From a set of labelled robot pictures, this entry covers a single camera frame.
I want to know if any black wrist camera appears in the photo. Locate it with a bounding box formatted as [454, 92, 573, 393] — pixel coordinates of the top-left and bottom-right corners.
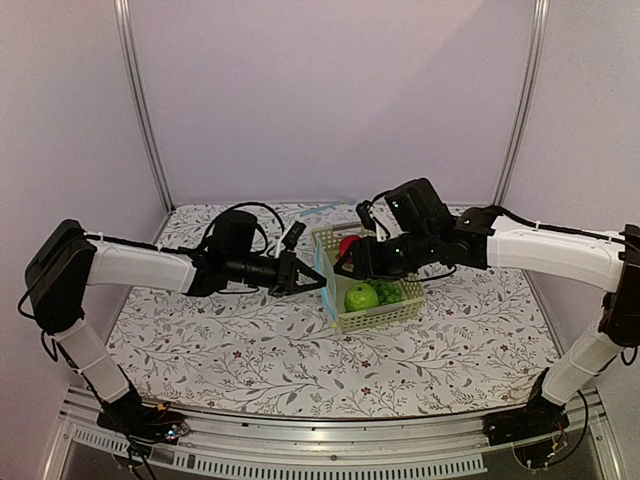
[356, 200, 391, 242]
[274, 220, 306, 258]

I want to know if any spare clear blue zip bag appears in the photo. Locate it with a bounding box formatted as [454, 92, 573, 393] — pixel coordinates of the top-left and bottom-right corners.
[299, 198, 357, 217]

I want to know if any left aluminium frame post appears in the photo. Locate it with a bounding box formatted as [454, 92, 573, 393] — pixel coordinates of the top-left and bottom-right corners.
[113, 0, 175, 213]

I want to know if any green grape bunch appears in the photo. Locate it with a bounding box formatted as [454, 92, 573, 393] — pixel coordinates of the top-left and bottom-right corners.
[370, 280, 403, 306]

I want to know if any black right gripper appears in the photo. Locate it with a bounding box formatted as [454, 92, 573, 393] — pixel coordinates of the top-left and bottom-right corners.
[333, 228, 437, 283]

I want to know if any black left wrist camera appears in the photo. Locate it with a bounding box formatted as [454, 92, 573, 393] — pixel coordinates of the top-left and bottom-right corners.
[274, 220, 306, 258]

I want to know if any aluminium front rail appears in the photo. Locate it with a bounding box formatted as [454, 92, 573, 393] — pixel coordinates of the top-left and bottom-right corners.
[43, 387, 627, 479]

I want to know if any red apple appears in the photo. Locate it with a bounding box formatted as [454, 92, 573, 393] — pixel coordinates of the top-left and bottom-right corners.
[338, 235, 360, 256]

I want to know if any right aluminium frame post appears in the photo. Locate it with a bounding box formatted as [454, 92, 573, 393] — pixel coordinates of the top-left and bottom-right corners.
[493, 0, 551, 205]

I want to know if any green apple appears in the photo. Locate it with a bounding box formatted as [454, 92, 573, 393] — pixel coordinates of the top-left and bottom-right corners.
[344, 282, 379, 312]

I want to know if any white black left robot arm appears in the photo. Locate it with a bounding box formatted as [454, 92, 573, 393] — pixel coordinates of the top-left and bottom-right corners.
[19, 205, 327, 444]

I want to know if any clear blue zip top bag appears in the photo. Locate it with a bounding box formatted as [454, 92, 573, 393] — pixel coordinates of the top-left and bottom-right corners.
[314, 241, 341, 332]

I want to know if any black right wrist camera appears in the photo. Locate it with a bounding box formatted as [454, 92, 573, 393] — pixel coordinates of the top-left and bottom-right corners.
[356, 200, 391, 242]

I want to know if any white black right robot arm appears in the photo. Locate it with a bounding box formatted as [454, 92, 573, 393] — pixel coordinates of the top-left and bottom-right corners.
[334, 178, 639, 445]

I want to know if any light green perforated plastic basket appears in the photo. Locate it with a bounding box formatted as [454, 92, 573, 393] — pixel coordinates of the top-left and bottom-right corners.
[311, 222, 426, 333]

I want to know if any aluminium frame post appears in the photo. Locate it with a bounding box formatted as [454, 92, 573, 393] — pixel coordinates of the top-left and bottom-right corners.
[493, 0, 551, 205]
[113, 0, 175, 213]

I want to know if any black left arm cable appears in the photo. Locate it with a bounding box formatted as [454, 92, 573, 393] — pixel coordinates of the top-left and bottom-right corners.
[202, 201, 286, 256]

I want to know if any floral patterned table mat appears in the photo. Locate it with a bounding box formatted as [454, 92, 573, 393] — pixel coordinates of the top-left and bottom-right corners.
[102, 201, 571, 419]

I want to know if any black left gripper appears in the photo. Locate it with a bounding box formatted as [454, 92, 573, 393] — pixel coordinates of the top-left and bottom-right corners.
[226, 250, 326, 298]

